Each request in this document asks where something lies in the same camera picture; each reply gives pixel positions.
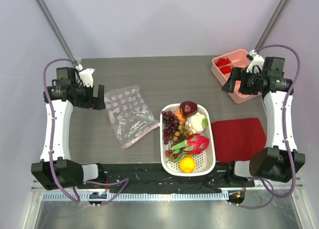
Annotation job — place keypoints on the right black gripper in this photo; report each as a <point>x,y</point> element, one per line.
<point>238,80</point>

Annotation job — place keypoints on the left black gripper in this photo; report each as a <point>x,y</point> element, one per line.
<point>94,103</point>

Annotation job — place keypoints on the clear pink-dotted zip bag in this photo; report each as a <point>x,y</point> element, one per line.
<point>130,116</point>

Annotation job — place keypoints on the white cauliflower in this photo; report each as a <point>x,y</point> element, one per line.
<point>197,123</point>

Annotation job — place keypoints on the dark red apple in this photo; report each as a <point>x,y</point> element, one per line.
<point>188,108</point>

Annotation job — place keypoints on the orange peach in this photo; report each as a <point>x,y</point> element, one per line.
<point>180,115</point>

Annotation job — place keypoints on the pink dragon fruit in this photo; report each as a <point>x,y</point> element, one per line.
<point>194,144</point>

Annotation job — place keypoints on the yellow-brown longan bunch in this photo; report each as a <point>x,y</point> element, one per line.
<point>183,131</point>

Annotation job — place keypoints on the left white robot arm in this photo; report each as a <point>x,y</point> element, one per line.
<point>55,166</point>

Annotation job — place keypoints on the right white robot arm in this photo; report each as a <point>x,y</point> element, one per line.
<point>279,160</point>

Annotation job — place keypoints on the pink divided tray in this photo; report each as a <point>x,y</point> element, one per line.
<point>237,59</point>

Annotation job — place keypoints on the red pieces upper compartment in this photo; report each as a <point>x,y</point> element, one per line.
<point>222,62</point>

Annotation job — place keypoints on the red cloth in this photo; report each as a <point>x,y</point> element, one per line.
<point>237,140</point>

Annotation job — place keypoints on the dark purple grape bunch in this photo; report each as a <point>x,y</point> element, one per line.
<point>171,124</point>

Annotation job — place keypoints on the white perforated plastic basket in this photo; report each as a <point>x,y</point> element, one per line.
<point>205,161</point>

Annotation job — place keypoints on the yellow lemon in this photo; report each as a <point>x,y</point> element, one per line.
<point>187,164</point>

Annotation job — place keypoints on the red grape bunch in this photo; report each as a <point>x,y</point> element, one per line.
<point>171,155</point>

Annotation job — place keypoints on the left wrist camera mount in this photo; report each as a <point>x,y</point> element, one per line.
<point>85,76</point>

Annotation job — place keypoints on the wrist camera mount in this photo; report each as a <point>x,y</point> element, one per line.
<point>85,76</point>
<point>256,62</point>

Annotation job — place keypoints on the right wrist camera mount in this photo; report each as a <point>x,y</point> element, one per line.
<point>256,62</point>

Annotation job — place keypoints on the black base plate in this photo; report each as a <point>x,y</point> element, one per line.
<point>152,178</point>

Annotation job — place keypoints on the right aluminium frame post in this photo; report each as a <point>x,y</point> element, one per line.
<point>272,22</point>

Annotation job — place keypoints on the aluminium frame post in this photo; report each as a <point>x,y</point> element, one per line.
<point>55,29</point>
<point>272,22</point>

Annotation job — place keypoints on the left aluminium frame post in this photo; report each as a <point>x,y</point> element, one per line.
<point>55,29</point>

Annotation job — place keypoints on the white slotted cable duct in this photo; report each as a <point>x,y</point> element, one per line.
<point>88,196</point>

